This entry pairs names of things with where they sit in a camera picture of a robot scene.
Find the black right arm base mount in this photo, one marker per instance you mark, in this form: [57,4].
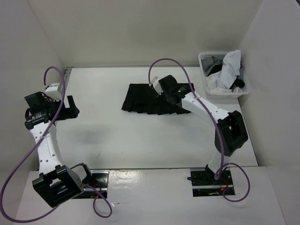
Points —
[204,184]

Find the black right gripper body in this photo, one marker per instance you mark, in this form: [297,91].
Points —
[167,94]

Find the dark garment in basket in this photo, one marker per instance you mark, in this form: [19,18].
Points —
[239,82]

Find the aluminium table edge rail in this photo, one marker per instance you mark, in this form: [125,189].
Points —
[148,168]

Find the white skirt in basket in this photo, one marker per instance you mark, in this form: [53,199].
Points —
[224,72]

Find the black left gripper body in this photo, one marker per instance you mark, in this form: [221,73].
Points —
[67,113]

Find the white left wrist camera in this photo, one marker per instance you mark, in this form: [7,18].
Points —
[53,88]

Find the black pleated skirt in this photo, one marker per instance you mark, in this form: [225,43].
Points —
[141,98]

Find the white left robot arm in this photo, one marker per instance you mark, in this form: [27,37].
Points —
[56,183]

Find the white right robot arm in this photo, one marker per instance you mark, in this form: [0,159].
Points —
[230,129]

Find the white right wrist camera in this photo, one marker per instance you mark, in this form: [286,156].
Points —
[156,85]

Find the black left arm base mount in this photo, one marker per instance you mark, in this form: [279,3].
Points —
[99,181]

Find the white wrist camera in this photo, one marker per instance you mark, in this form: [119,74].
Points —
[53,88]
[156,85]

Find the white plastic basket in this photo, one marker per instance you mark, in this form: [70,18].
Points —
[205,61]

